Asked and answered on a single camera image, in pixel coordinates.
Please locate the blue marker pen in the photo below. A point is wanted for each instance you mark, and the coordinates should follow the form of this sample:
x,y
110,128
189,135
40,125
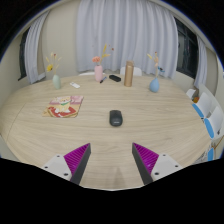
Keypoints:
x,y
103,80

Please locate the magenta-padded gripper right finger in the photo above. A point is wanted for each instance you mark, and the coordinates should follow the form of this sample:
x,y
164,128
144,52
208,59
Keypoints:
x,y
146,158

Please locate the pale green ceramic vase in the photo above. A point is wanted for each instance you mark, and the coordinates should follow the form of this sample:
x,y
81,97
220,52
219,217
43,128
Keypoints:
x,y
56,82

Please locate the blue ceramic vase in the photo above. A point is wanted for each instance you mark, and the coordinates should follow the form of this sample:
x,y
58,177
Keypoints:
x,y
154,86

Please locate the white remote control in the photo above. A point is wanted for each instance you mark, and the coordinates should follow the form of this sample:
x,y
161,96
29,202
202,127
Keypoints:
x,y
75,85

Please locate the black rectangular case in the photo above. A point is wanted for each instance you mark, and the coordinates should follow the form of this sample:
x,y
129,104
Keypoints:
x,y
115,78

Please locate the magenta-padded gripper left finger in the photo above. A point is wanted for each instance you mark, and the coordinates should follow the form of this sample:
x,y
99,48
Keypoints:
x,y
77,158

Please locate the dark window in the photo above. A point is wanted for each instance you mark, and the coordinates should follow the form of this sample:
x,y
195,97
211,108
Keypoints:
x,y
22,56
186,50

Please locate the pink and orange flower bunch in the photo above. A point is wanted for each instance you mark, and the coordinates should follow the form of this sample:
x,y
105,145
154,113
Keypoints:
x,y
96,59

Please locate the pink ceramic vase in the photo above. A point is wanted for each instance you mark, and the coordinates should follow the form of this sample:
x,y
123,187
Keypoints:
x,y
98,74

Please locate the white chair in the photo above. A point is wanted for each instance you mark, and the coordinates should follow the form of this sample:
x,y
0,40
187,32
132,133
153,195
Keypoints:
x,y
87,73
137,71

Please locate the white and blue chairs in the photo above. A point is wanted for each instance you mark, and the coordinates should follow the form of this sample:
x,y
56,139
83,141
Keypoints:
x,y
204,106

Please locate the bronze metal drink bottle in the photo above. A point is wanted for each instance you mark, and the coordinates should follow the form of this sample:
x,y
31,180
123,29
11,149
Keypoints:
x,y
129,75

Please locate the black computer mouse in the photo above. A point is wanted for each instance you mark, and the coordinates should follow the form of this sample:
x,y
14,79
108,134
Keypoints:
x,y
116,118

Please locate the wide white curtain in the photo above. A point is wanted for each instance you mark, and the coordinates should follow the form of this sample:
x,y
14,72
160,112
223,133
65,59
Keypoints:
x,y
130,33

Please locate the narrow white curtain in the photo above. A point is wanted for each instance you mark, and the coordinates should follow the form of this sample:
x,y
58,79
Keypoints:
x,y
201,63
35,53

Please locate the yellow dried flower bunch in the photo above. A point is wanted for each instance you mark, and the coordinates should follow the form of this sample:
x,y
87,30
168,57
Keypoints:
x,y
50,67

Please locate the beige dried flower bunch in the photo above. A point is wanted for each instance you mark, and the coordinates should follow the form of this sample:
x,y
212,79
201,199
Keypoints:
x,y
156,63

